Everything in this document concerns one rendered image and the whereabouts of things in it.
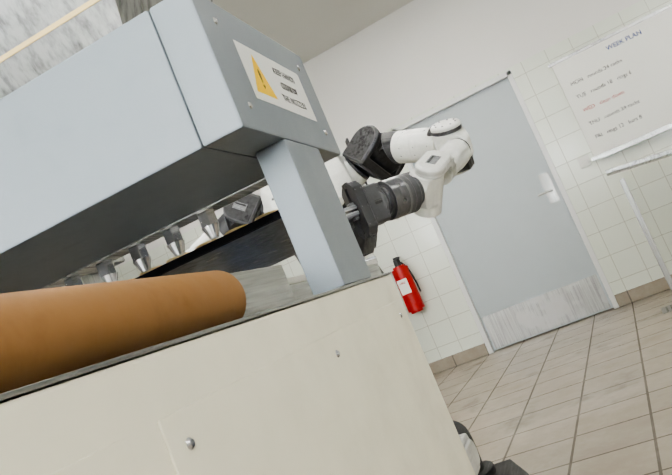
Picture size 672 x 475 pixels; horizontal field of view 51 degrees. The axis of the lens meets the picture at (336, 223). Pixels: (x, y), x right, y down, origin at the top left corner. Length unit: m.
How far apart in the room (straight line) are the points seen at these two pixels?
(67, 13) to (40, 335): 0.56
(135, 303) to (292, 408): 0.15
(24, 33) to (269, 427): 0.60
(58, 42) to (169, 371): 0.56
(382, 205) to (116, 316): 1.05
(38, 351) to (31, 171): 0.45
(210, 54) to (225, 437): 0.41
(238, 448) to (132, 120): 0.41
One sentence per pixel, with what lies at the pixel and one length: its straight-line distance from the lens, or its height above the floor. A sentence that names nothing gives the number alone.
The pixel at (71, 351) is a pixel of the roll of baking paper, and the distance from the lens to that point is 0.44.
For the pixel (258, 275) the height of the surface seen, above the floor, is 0.90.
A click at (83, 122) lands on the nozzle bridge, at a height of 1.11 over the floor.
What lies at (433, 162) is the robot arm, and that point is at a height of 1.03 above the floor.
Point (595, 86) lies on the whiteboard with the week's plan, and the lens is 5.97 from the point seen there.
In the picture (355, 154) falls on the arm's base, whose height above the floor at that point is 1.19.
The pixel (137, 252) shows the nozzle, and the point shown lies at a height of 1.01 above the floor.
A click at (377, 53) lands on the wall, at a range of 6.35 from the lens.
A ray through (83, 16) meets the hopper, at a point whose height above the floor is 1.24.
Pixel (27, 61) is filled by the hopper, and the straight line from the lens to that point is 0.95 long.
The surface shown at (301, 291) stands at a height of 0.87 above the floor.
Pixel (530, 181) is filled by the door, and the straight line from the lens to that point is 5.98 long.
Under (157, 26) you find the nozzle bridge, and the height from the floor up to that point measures 1.16.
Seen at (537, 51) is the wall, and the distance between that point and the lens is 6.06.
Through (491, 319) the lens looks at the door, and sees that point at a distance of 6.11.
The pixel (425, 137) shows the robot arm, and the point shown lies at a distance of 1.85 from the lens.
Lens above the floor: 0.82
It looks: 7 degrees up
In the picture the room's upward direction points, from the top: 23 degrees counter-clockwise
